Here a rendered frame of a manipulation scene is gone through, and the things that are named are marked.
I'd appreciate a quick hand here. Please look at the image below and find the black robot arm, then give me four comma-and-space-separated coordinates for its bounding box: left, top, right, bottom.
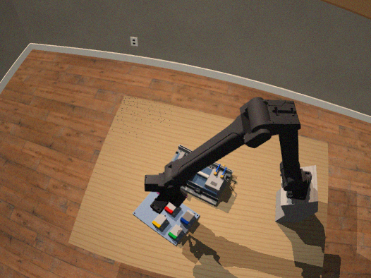
145, 97, 311, 214

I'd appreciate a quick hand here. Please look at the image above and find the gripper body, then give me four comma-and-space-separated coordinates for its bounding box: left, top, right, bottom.
169, 188, 187, 207

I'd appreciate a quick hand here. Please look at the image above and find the beige block with yellow end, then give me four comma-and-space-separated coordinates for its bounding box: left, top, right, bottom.
152, 214, 167, 229

